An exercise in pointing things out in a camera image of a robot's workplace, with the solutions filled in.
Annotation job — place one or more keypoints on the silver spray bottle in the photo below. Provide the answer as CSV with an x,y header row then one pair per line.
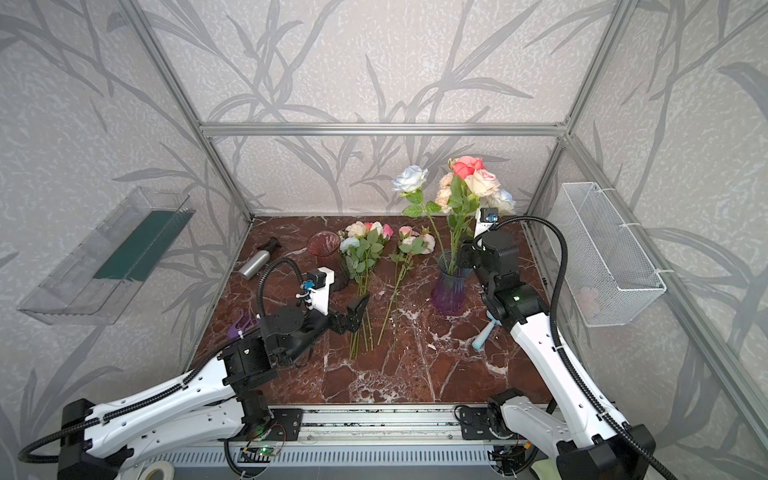
x,y
260,259

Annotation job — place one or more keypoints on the green circuit board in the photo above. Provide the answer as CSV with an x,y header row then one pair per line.
x,y
259,454

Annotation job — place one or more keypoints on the white tape roll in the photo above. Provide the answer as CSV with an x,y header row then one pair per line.
x,y
160,470

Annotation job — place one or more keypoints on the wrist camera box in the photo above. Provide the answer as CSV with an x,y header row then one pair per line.
x,y
315,289
486,217

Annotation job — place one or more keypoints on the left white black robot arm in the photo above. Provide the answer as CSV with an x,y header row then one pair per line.
x,y
218,400

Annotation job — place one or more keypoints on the pale blue rose stem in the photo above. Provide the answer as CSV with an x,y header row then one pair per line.
x,y
409,185

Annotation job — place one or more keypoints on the aluminium front rail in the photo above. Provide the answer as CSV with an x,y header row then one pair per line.
x,y
409,424

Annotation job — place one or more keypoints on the peach rose stem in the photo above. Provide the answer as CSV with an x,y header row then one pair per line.
x,y
443,198

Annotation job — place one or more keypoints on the purple blue glass vase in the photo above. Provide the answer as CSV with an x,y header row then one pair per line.
x,y
448,292

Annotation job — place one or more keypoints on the purple pink handled tool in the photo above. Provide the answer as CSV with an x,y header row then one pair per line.
x,y
244,322

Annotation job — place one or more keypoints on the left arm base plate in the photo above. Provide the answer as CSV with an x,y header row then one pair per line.
x,y
284,426

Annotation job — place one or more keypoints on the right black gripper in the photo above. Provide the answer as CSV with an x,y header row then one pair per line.
x,y
471,253

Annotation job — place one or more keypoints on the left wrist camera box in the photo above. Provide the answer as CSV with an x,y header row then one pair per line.
x,y
315,289

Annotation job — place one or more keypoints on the pink object in basket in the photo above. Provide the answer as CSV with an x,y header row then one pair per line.
x,y
587,300

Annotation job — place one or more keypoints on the clear plastic wall tray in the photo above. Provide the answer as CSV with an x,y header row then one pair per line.
x,y
96,282

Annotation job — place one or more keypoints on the green black work glove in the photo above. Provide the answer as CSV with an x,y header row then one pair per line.
x,y
545,469

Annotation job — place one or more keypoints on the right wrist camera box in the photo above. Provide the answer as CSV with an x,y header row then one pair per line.
x,y
486,217

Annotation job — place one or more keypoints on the flower bunch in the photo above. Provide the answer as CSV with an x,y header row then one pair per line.
x,y
411,244
362,244

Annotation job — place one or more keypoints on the dark red glass vase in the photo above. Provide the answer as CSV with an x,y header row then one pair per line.
x,y
325,247

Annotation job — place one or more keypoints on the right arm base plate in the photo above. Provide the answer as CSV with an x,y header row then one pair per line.
x,y
481,423

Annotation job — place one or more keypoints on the white wire mesh basket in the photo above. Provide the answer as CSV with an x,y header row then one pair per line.
x,y
604,253

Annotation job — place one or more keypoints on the cream pink rose stem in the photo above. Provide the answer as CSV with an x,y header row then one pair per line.
x,y
483,184

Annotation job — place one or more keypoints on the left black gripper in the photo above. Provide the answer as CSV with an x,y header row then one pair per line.
x,y
341,321

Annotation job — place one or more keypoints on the light blue handled tool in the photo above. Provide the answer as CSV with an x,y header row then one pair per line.
x,y
479,341

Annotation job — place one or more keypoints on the white rose stem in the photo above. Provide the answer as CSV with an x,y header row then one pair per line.
x,y
503,201

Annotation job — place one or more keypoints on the pink red rose stem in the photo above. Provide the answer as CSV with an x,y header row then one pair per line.
x,y
465,167

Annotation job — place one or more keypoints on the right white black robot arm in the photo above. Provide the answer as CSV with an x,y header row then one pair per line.
x,y
531,323

